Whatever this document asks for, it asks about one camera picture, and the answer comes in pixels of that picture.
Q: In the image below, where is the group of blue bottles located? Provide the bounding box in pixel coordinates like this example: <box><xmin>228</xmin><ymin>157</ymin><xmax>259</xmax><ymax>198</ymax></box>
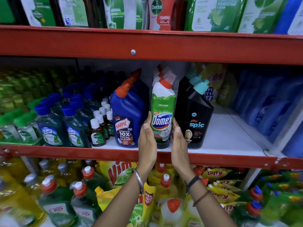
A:
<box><xmin>231</xmin><ymin>68</ymin><xmax>303</xmax><ymax>159</ymax></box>

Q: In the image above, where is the stack of yellow green sachets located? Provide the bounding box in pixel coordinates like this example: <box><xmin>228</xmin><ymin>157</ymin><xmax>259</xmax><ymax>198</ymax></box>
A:
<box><xmin>193</xmin><ymin>166</ymin><xmax>245</xmax><ymax>212</ymax></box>

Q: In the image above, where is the person's left hand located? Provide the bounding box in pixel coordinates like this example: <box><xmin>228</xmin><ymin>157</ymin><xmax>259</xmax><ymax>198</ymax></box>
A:
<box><xmin>137</xmin><ymin>111</ymin><xmax>157</xmax><ymax>174</ymax></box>

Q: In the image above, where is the brown thread bracelet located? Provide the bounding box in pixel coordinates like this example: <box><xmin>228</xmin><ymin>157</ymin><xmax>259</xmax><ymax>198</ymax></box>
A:
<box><xmin>192</xmin><ymin>190</ymin><xmax>211</xmax><ymax>207</ymax></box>

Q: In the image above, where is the blue toilet cleaner bottle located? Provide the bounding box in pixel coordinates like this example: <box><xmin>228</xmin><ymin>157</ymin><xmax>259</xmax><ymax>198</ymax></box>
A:
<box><xmin>128</xmin><ymin>68</ymin><xmax>150</xmax><ymax>111</ymax></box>
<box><xmin>110</xmin><ymin>78</ymin><xmax>147</xmax><ymax>148</ymax></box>

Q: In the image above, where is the white shelf board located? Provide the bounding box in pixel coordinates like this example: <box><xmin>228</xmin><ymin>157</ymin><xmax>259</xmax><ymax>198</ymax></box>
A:
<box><xmin>92</xmin><ymin>103</ymin><xmax>269</xmax><ymax>157</ymax></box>

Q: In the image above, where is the white green toilet cleaner bottle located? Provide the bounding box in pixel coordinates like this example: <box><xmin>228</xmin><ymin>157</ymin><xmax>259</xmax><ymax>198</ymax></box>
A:
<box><xmin>151</xmin><ymin>71</ymin><xmax>177</xmax><ymax>149</ymax></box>

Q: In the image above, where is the group of green-capped bottles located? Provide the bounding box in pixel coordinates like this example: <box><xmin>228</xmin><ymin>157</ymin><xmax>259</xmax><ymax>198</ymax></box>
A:
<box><xmin>0</xmin><ymin>68</ymin><xmax>56</xmax><ymax>146</ymax></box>

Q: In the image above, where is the black bottle with teal cap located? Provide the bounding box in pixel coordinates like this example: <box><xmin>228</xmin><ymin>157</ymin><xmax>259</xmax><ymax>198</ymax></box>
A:
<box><xmin>181</xmin><ymin>79</ymin><xmax>214</xmax><ymax>149</ymax></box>
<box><xmin>176</xmin><ymin>74</ymin><xmax>203</xmax><ymax>121</ymax></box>
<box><xmin>175</xmin><ymin>71</ymin><xmax>197</xmax><ymax>111</ymax></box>

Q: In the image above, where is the row of white cleaner bottles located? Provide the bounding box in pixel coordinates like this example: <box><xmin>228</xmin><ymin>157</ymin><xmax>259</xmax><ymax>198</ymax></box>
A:
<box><xmin>152</xmin><ymin>65</ymin><xmax>171</xmax><ymax>86</ymax></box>

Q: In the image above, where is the group of yellow red-capped bottles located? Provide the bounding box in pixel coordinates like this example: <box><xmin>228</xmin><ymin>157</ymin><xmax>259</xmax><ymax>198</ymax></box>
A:
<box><xmin>148</xmin><ymin>163</ymin><xmax>204</xmax><ymax>227</ymax></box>

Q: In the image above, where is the green red-capped dishwash bottle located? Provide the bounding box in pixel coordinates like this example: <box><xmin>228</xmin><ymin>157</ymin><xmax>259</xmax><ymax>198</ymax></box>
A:
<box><xmin>39</xmin><ymin>175</ymin><xmax>80</xmax><ymax>227</ymax></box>
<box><xmin>81</xmin><ymin>166</ymin><xmax>108</xmax><ymax>192</ymax></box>
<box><xmin>71</xmin><ymin>181</ymin><xmax>103</xmax><ymax>227</ymax></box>

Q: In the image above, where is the group of dark bottles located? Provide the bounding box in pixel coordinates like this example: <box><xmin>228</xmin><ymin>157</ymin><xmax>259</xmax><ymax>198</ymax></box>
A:
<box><xmin>77</xmin><ymin>66</ymin><xmax>129</xmax><ymax>101</ymax></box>

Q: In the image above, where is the green lime refill pouch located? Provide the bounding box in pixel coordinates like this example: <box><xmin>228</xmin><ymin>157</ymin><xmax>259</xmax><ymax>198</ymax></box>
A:
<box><xmin>184</xmin><ymin>0</ymin><xmax>248</xmax><ymax>33</ymax></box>
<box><xmin>237</xmin><ymin>0</ymin><xmax>290</xmax><ymax>34</ymax></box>

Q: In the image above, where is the black wristband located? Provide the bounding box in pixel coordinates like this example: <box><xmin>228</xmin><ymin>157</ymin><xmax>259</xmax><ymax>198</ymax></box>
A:
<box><xmin>185</xmin><ymin>175</ymin><xmax>201</xmax><ymax>194</ymax></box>

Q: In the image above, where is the pink foaming refill pouch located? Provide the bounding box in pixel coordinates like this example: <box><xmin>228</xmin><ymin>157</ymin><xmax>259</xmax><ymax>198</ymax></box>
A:
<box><xmin>148</xmin><ymin>0</ymin><xmax>176</xmax><ymax>31</ymax></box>

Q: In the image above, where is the blue refill pouch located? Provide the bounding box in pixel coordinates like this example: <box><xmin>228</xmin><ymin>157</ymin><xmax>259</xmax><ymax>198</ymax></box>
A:
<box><xmin>275</xmin><ymin>0</ymin><xmax>303</xmax><ymax>36</ymax></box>

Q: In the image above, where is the red metal shelf beam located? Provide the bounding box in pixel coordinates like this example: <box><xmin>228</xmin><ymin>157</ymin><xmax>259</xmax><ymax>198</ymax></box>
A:
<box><xmin>0</xmin><ymin>24</ymin><xmax>303</xmax><ymax>66</ymax></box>
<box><xmin>0</xmin><ymin>144</ymin><xmax>303</xmax><ymax>171</ymax></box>

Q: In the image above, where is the group of yellow liquid bottles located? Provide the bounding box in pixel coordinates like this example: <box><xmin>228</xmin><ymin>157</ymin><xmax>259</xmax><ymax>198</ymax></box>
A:
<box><xmin>0</xmin><ymin>157</ymin><xmax>83</xmax><ymax>227</ymax></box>

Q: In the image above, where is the dark green refill pouch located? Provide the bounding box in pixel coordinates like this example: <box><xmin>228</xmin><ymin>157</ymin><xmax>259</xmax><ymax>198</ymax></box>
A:
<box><xmin>0</xmin><ymin>0</ymin><xmax>16</xmax><ymax>24</ymax></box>

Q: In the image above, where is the yellow dishwash pouch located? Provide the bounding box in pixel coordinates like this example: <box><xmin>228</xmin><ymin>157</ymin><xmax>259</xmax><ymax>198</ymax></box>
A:
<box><xmin>95</xmin><ymin>182</ymin><xmax>157</xmax><ymax>227</ymax></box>
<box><xmin>95</xmin><ymin>161</ymin><xmax>138</xmax><ymax>190</ymax></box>

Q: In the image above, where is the white shelf post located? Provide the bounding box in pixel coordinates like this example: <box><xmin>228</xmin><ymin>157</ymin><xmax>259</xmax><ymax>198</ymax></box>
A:
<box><xmin>240</xmin><ymin>168</ymin><xmax>261</xmax><ymax>191</ymax></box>

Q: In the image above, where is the silver bangle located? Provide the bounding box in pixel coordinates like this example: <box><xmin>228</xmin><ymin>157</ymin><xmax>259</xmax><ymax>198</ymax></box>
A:
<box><xmin>131</xmin><ymin>168</ymin><xmax>145</xmax><ymax>195</ymax></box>

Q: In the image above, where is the group of green spout bottles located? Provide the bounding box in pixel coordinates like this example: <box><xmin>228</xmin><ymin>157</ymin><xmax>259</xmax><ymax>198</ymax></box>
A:
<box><xmin>221</xmin><ymin>170</ymin><xmax>303</xmax><ymax>227</ymax></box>

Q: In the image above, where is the person's left forearm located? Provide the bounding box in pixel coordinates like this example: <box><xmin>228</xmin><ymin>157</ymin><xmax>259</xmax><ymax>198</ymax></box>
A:
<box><xmin>92</xmin><ymin>168</ymin><xmax>146</xmax><ymax>227</ymax></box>

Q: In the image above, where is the group of blue-capped green bottles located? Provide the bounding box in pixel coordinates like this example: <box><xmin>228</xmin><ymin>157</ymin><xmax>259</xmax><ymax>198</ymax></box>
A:
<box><xmin>34</xmin><ymin>85</ymin><xmax>101</xmax><ymax>148</ymax></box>

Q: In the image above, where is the person's right forearm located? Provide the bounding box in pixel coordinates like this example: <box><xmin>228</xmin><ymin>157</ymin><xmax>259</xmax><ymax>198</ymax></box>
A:
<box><xmin>180</xmin><ymin>173</ymin><xmax>237</xmax><ymax>227</ymax></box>

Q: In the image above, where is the person's right hand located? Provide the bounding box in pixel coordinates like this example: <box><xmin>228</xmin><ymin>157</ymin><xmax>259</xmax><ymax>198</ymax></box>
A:
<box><xmin>170</xmin><ymin>118</ymin><xmax>193</xmax><ymax>180</ymax></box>

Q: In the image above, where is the stack of yellow pouches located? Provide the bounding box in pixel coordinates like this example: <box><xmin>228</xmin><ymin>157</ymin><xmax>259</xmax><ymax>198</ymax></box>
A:
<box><xmin>196</xmin><ymin>63</ymin><xmax>238</xmax><ymax>108</ymax></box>

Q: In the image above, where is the group of small brown bottles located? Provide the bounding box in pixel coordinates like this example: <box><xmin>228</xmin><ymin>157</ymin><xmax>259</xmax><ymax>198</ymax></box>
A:
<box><xmin>89</xmin><ymin>98</ymin><xmax>115</xmax><ymax>147</ymax></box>

